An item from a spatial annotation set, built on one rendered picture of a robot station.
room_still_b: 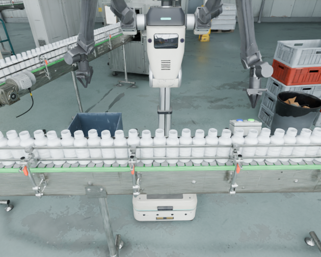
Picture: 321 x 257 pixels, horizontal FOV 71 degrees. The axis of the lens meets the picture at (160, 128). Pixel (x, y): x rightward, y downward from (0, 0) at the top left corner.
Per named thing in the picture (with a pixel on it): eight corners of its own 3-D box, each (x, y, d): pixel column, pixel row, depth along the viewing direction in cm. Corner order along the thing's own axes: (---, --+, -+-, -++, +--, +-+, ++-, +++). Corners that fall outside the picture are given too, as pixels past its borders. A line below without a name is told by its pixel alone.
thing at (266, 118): (270, 131, 307) (275, 117, 295) (256, 117, 341) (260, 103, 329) (311, 128, 313) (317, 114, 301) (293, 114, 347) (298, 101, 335)
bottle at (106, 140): (116, 164, 104) (112, 135, 95) (103, 165, 104) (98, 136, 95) (116, 156, 109) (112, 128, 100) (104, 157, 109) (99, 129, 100)
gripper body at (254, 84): (267, 92, 109) (269, 76, 108) (246, 92, 109) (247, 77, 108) (261, 91, 116) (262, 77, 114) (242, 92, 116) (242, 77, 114)
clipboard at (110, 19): (106, 23, 434) (104, 4, 417) (117, 24, 429) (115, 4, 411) (105, 24, 431) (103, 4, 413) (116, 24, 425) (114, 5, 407)
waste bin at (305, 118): (272, 156, 262) (289, 108, 228) (258, 135, 300) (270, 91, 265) (310, 156, 263) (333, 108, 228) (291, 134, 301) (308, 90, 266)
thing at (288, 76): (286, 85, 271) (292, 68, 259) (268, 74, 305) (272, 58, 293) (331, 83, 278) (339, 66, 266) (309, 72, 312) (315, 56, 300)
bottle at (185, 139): (184, 153, 111) (186, 125, 102) (192, 159, 107) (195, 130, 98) (175, 158, 108) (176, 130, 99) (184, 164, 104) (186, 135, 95)
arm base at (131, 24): (135, 28, 133) (135, 8, 132) (133, 23, 125) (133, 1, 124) (120, 28, 133) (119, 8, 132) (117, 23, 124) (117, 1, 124)
